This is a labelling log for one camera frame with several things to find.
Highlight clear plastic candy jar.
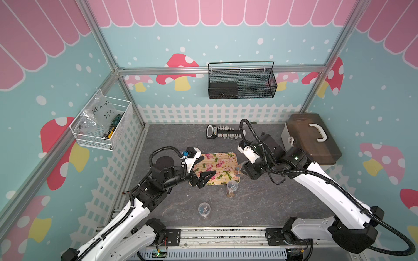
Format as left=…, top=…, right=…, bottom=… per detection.
left=235, top=162, right=245, bottom=177

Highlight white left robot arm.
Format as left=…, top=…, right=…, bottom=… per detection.
left=61, top=146, right=216, bottom=261

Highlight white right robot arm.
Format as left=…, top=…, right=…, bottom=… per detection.
left=238, top=119, right=416, bottom=256

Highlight clear jar with brown candies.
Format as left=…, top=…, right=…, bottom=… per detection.
left=226, top=180, right=238, bottom=197

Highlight clear jar lying near front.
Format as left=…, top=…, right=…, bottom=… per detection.
left=198, top=202, right=211, bottom=218

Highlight floral rectangular tray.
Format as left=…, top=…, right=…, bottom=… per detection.
left=193, top=152, right=240, bottom=186

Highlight brown lidded white storage box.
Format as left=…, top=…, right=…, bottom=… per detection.
left=281, top=113, right=342, bottom=166

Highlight black box in mesh basket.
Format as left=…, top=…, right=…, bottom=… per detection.
left=208, top=82, right=238, bottom=100

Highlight green tool in white basket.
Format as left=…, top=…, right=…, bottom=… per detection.
left=102, top=114, right=123, bottom=139

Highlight clear plastic zip bag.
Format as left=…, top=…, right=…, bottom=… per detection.
left=78, top=90, right=120, bottom=132

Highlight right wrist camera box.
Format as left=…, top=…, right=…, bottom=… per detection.
left=237, top=144, right=260, bottom=164

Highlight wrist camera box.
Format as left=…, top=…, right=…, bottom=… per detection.
left=237, top=144, right=260, bottom=164
left=182, top=147, right=204, bottom=169

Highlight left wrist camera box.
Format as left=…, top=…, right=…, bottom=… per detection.
left=182, top=147, right=204, bottom=169

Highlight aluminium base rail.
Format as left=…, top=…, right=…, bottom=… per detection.
left=130, top=227, right=317, bottom=261

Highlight black wire mesh basket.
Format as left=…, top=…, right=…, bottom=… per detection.
left=207, top=61, right=278, bottom=99

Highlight white wire wall basket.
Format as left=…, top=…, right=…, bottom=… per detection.
left=70, top=90, right=133, bottom=151

